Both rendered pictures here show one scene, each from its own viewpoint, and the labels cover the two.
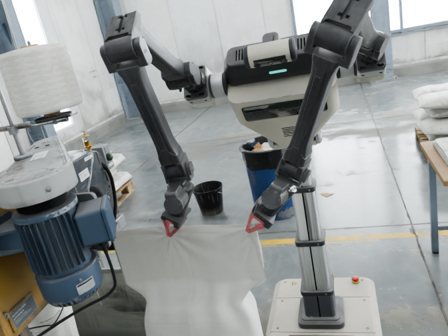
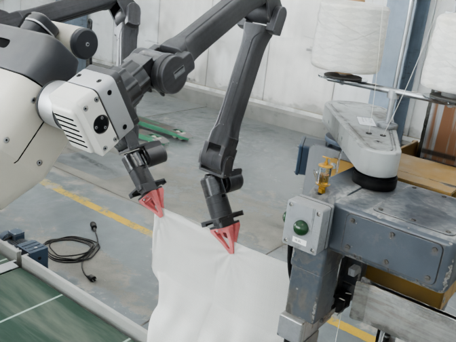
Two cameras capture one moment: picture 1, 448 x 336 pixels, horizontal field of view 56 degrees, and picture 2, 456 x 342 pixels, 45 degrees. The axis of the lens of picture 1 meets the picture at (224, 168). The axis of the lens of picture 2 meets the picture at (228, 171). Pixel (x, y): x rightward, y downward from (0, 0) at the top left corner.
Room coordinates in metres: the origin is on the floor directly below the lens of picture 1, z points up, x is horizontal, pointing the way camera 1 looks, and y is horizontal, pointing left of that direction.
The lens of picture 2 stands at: (2.43, 0.58, 1.70)
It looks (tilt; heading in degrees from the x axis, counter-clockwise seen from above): 19 degrees down; 198
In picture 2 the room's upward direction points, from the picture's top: 6 degrees clockwise
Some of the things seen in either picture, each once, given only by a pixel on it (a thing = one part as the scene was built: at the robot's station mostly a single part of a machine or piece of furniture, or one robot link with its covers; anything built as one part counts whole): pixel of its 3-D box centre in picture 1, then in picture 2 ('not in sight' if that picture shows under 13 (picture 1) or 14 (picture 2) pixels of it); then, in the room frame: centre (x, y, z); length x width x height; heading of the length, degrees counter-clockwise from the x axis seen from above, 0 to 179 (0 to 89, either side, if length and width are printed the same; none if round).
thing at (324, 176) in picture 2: (87, 141); (324, 174); (1.42, 0.44, 1.37); 0.03 x 0.02 x 0.03; 73
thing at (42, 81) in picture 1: (41, 80); (349, 36); (1.09, 0.40, 1.61); 0.17 x 0.17 x 0.17
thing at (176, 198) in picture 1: (177, 187); (222, 171); (1.15, 0.14, 1.23); 0.11 x 0.09 x 0.12; 163
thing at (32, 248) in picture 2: not in sight; (18, 249); (0.46, -1.12, 0.35); 0.30 x 0.15 x 0.15; 73
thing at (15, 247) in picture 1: (13, 235); not in sight; (0.93, 0.53, 1.27); 0.12 x 0.09 x 0.09; 163
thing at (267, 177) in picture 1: (272, 177); not in sight; (3.43, -0.40, 0.32); 0.51 x 0.48 x 0.65; 163
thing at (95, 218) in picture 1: (98, 225); (310, 161); (0.96, 0.33, 1.25); 0.10 x 0.08 x 0.12; 8
